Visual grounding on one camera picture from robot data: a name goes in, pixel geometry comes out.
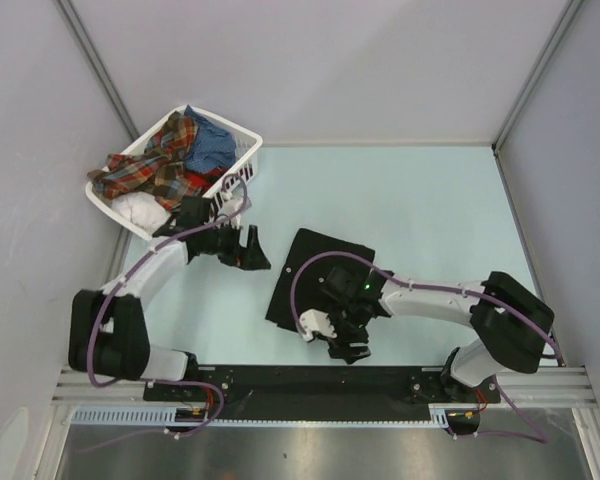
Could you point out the blue shirt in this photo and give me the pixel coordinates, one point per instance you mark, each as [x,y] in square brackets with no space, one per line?
[213,147]

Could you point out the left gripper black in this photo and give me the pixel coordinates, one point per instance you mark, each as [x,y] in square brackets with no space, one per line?
[249,257]

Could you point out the black long sleeve shirt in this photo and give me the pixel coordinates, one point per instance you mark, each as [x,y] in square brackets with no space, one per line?
[308,294]

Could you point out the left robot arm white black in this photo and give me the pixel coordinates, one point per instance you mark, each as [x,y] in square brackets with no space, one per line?
[108,337]

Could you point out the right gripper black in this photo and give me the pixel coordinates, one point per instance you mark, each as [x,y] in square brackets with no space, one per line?
[340,346]

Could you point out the white slotted cable duct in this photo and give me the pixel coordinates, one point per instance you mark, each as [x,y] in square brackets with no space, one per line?
[436,416]

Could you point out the red shirt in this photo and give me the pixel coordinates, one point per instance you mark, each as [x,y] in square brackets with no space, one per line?
[202,182]

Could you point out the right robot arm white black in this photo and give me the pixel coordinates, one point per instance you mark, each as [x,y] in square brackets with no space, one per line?
[511,324]

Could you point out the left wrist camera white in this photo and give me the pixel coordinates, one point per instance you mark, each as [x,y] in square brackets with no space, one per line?
[233,208]

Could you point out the white laundry basket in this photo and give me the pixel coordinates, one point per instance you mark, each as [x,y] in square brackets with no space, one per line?
[245,166]

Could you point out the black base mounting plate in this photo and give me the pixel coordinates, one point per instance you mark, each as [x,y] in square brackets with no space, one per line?
[324,393]

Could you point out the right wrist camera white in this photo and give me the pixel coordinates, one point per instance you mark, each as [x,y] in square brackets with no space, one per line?
[315,323]

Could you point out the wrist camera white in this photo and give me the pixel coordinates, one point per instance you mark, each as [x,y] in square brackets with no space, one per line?
[233,208]
[315,323]

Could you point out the white shirt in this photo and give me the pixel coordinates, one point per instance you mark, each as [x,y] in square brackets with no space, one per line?
[142,210]

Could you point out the plaid long sleeve shirt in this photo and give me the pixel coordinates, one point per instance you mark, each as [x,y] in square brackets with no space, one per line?
[159,170]

